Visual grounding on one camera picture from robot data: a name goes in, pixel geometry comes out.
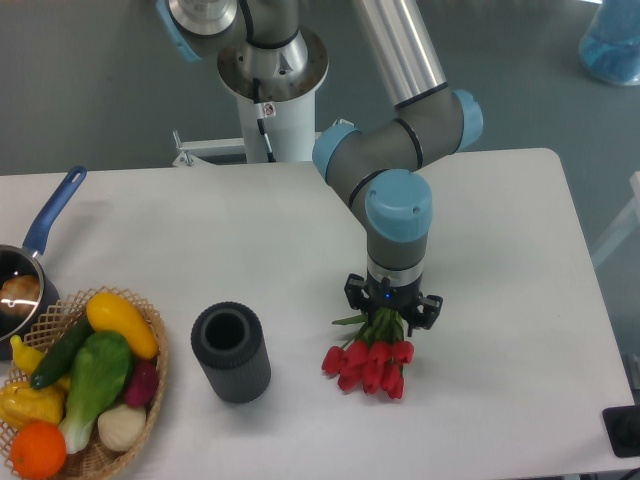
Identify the yellow banana pepper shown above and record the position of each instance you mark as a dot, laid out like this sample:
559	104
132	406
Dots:
25	360

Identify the red tulip bouquet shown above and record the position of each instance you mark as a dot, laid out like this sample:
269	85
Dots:
374	357

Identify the brown bread roll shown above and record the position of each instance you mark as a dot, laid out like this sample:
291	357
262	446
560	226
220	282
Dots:
19	296

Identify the white garlic bulb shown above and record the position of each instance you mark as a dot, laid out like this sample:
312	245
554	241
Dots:
120	427

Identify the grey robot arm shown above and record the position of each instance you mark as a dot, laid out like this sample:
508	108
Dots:
375	174

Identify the orange fruit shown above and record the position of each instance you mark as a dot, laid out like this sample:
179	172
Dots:
38	451

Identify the black device at edge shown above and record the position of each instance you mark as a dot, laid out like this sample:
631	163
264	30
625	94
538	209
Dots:
622	426

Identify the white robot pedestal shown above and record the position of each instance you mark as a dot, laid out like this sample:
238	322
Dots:
275	92

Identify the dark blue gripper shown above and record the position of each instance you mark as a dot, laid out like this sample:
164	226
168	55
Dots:
368	296

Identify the dark green cucumber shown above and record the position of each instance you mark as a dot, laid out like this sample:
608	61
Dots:
59	359

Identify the green bok choy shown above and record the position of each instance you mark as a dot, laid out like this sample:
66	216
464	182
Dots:
98	375

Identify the blue handled saucepan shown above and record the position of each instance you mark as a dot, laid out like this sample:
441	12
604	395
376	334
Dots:
24	259

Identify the woven wicker basket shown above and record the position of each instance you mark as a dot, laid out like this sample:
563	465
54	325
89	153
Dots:
96	461

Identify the yellow squash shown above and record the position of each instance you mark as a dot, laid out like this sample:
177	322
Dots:
107	311

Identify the white metal base frame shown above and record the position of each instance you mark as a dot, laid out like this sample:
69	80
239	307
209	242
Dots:
210	149

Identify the dark grey ribbed vase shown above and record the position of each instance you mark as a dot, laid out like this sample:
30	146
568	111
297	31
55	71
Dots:
228	342

